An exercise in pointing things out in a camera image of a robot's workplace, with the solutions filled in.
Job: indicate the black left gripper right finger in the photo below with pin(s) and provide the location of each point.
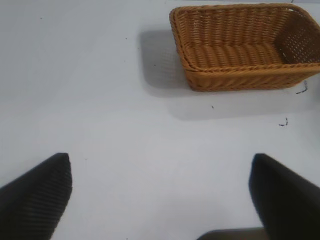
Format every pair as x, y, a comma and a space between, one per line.
287, 200

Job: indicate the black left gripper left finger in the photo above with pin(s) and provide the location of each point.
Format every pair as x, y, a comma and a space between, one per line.
35, 202

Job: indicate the brown woven wicker basket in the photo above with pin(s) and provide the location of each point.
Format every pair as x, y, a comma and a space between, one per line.
240, 55

